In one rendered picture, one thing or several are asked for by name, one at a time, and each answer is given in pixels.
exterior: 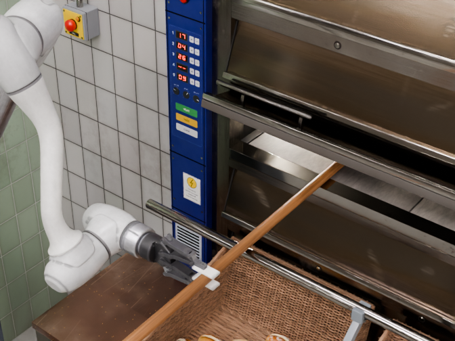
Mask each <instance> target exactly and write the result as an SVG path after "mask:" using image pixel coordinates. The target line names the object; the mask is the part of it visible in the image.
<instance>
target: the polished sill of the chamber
mask: <svg viewBox="0 0 455 341"><path fill-rule="evenodd" d="M230 159H232V160H235V161H237V162H239V163H241V164H244V165H246V166H248V167H251V168H253V169H255V170H257V171H259V172H262V173H264V174H266V175H269V176H271V177H273V178H275V179H278V180H280V181H282V182H285V183H287V184H289V185H292V186H293V187H296V188H298V189H303V188H304V187H305V186H306V185H307V184H308V183H309V182H311V181H312V180H313V179H314V178H316V177H317V176H318V175H319V174H318V173H315V172H313V171H312V170H309V169H307V168H304V167H302V166H299V165H297V164H295V163H292V162H290V161H287V160H285V159H283V158H280V157H278V156H275V155H273V154H271V153H269V152H266V151H264V150H261V149H259V148H257V147H255V146H252V145H249V144H247V143H245V142H243V141H239V142H238V143H237V144H235V145H233V146H232V147H231V148H230ZM312 195H314V196H317V197H319V198H321V199H323V200H326V201H327V202H330V203H332V204H335V205H337V206H340V207H341V208H344V209H346V210H348V211H351V212H353V213H355V214H358V215H360V216H362V217H364V218H366V219H369V220H371V221H374V222H375V223H378V224H380V225H382V226H385V227H387V228H390V229H392V230H394V231H396V232H398V233H401V234H403V235H406V236H408V237H410V238H412V239H414V240H416V241H419V242H421V243H424V244H426V245H428V246H430V247H432V248H435V249H437V250H440V251H442V252H444V253H446V254H449V255H451V256H453V257H455V231H453V230H451V229H448V228H446V227H444V226H441V225H439V224H437V223H434V222H432V221H429V220H427V219H424V218H422V217H420V216H418V215H415V214H413V213H411V212H408V211H406V210H404V209H401V208H398V207H396V206H394V205H392V204H389V203H387V202H384V201H382V200H380V199H378V198H375V197H373V196H370V195H368V194H365V193H363V192H361V191H358V190H356V189H354V188H352V187H349V186H347V185H344V184H342V183H339V182H338V181H335V180H332V179H329V180H327V181H326V182H325V183H324V184H323V185H322V186H320V187H319V188H318V189H317V190H315V191H314V192H313V193H312Z"/></svg>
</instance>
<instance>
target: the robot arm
mask: <svg viewBox="0 0 455 341"><path fill-rule="evenodd" d="M63 24H64V18H63V13H62V10H61V9H60V7H59V6H58V5H57V4H56V3H55V2H54V1H52V0H21V1H19V2H17V4H15V5H14V6H12V7H11V8H10V9H9V10H8V11H7V12H6V13H5V14H4V15H1V14H0V139H1V137H2V135H3V132H4V130H5V128H6V126H7V124H8V122H9V120H10V118H11V116H12V114H13V111H14V109H15V107H16V105H18V106H19V107H20V109H21V110H22V111H23V112H24V113H25V114H26V115H27V116H28V117H29V118H30V120H31V121H32V123H33V124H34V126H35V128H36V130H37V132H38V136H39V142H40V153H41V218H42V222H43V226H44V229H45V232H46V234H47V237H48V239H49V248H48V254H49V262H48V263H47V265H46V267H45V272H44V277H45V281H46V283H47V284H48V285H49V286H50V287H51V288H53V289H54V290H55V291H57V292H60V293H64V292H71V291H73V290H75V289H77V288H79V287H81V286H82V285H83V284H84V283H86V282H87V281H89V280H90V279H91V278H92V277H93V276H94V275H95V274H96V273H97V272H98V271H99V270H100V269H101V268H102V267H103V265H104V263H105V262H106V261H107V260H108V259H109V258H110V257H111V256H113V255H115V254H116V253H118V252H120V251H122V250H123V251H124V252H126V253H129V254H130V255H132V256H134V257H136V258H144V259H145V260H147V261H149V262H151V263H158V264H159V265H160V266H162V267H163V269H164V270H165V272H164V273H163V275H164V276H167V277H172V278H173V279H176V280H178V281H180V282H182V283H185V284H187V285H189V284H190V283H191V282H192V281H194V280H195V279H196V278H197V277H198V276H199V275H200V274H203V275H205V276H207V277H209V278H211V279H212V281H210V282H209V283H208V284H207V285H206V286H205V287H207V288H208V289H210V290H212V291H213V290H214V289H216V288H217V287H218V286H219V285H220V283H219V282H218V281H215V280H214V279H215V278H216V277H217V276H218V275H219V274H220V272H219V271H218V270H216V269H214V268H212V267H210V266H208V265H207V264H206V263H204V262H202V261H201V260H199V259H198V258H197V257H196V251H195V250H193V249H191V248H189V247H188V246H186V245H185V244H183V243H181V242H180V241H178V240H176V239H175V238H174V237H173V236H172V235H171V234H170V233H168V234H167V235H166V236H164V237H162V236H160V235H159V234H157V233H156V232H155V230H153V228H151V227H149V226H147V225H145V224H143V223H141V222H139V221H137V220H136V219H135V218H134V217H133V216H132V215H130V214H129V213H128V212H125V211H124V210H122V209H120V208H117V207H115V206H111V205H109V204H103V203H95V204H92V205H91V206H90V207H88V208H87V209H86V211H85V212H84V214H83V226H84V228H85V230H84V232H81V231H79V230H73V229H71V228H70V227H69V226H68V225H67V224H66V222H65V220H64V217H63V214H62V184H63V167H64V137H63V132H62V125H61V122H60V119H59V116H58V113H57V111H56V108H55V106H54V104H53V102H52V99H51V97H50V94H49V91H48V90H47V86H46V84H45V81H44V78H43V76H42V74H41V72H40V70H39V67H40V66H41V65H42V64H43V62H44V61H45V59H46V57H47V56H48V55H49V52H50V51H51V50H52V48H53V46H54V45H55V44H56V41H57V39H58V37H59V36H60V34H61V33H62V29H63ZM189 253H190V254H189ZM180 261H181V262H183V263H185V264H188V265H189V266H190V267H192V269H193V270H195V271H197V272H198V273H196V272H194V271H193V270H191V269H190V268H189V267H187V266H185V265H184V264H183V263H181V262H180ZM192 265H193V266H192Z"/></svg>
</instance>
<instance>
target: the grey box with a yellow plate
mask: <svg viewBox="0 0 455 341"><path fill-rule="evenodd" d="M62 9H63V15H64V22H65V21H67V20H73V21H74V22H75V24H76V29H75V30H74V31H72V32H69V31H67V30H66V28H65V26H64V28H65V33H66V34H68V35H71V36H73V37H76V38H78V39H81V40H84V41H88V40H89V39H92V38H94V37H96V36H98V35H100V25H99V16H98V8H97V7H95V6H92V5H90V4H87V3H83V7H82V8H78V7H77V1H73V2H72V3H69V4H67V5H64V6H63V7H62ZM77 16H78V17H79V18H80V19H81V21H80V22H77V21H76V17H77Z"/></svg>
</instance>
